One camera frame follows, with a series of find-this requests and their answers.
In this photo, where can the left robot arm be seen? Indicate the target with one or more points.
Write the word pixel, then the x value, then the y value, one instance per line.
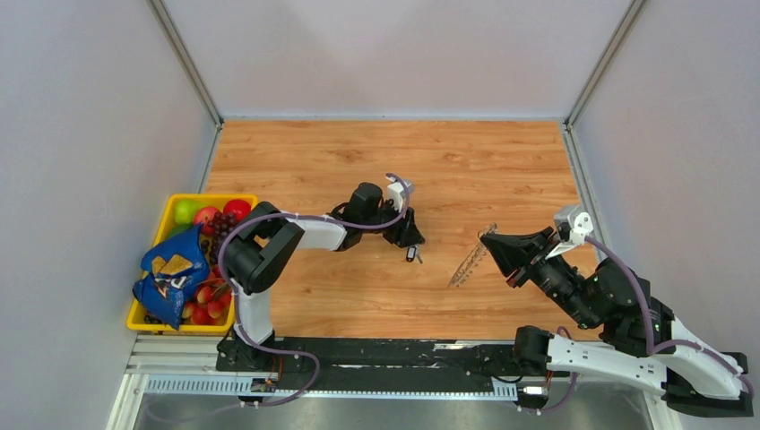
pixel 254 254

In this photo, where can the key with black tag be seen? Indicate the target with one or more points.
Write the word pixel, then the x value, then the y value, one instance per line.
pixel 413 254

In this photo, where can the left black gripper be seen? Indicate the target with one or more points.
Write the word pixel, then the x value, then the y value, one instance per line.
pixel 404 233

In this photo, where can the red apple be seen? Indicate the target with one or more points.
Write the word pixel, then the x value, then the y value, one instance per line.
pixel 207 218
pixel 237 209

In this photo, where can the blue chip bag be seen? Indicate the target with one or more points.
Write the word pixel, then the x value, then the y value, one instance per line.
pixel 174 269

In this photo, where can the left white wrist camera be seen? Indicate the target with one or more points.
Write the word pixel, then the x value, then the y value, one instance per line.
pixel 398 192

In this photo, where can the small red fruits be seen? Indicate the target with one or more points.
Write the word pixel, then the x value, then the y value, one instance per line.
pixel 209 306

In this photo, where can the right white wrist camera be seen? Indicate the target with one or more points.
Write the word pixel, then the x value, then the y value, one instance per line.
pixel 573 224

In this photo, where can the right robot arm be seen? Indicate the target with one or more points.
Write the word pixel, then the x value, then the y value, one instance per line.
pixel 646 345

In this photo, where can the green pear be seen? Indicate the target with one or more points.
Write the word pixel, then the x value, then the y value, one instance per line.
pixel 185 210

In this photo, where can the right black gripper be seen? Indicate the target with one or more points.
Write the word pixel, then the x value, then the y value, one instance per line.
pixel 513 258

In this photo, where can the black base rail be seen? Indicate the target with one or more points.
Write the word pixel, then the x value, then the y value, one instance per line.
pixel 394 365

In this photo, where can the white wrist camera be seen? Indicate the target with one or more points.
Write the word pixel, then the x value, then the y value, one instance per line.
pixel 573 224
pixel 398 192

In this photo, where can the yellow plastic bin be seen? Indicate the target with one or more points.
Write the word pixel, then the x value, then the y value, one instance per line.
pixel 138 318

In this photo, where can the purple grape bunch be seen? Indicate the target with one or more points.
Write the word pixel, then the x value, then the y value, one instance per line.
pixel 215 232

